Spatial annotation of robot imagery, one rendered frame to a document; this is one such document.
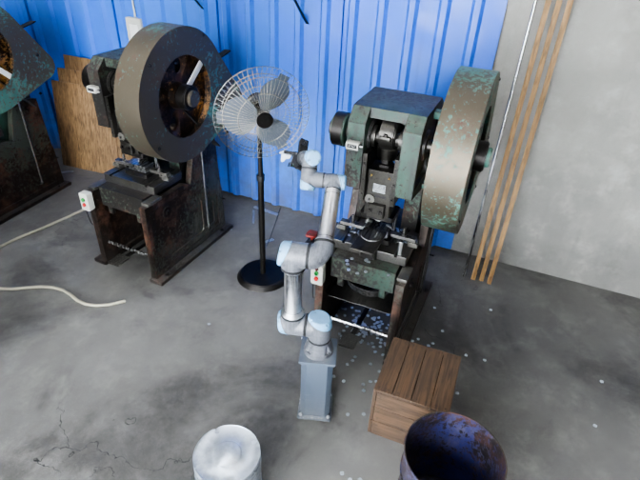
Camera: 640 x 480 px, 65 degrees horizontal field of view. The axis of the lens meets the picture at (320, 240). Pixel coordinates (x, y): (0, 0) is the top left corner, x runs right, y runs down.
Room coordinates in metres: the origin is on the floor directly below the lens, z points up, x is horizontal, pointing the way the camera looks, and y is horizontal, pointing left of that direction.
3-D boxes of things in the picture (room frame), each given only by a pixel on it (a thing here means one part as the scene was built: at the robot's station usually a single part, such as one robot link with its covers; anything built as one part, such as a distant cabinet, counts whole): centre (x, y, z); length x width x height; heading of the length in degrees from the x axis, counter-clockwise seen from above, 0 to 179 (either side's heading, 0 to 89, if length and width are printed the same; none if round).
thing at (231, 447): (1.28, 0.36, 0.34); 0.29 x 0.29 x 0.01
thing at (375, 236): (2.37, -0.28, 0.72); 0.25 x 0.14 x 0.14; 158
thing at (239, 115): (3.31, 0.31, 0.80); 1.24 x 0.65 x 1.59; 158
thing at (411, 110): (2.67, -0.40, 0.83); 0.79 x 0.43 x 1.34; 158
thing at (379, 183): (2.49, -0.33, 1.04); 0.17 x 0.15 x 0.30; 158
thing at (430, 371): (1.79, -0.55, 0.18); 0.40 x 0.38 x 0.35; 160
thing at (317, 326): (1.82, -0.01, 0.62); 0.13 x 0.12 x 0.14; 83
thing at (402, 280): (2.56, -0.64, 0.45); 0.92 x 0.12 x 0.90; 158
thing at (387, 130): (2.53, -0.34, 1.27); 0.21 x 0.12 x 0.34; 158
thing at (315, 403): (1.82, -0.02, 0.23); 0.19 x 0.19 x 0.45; 87
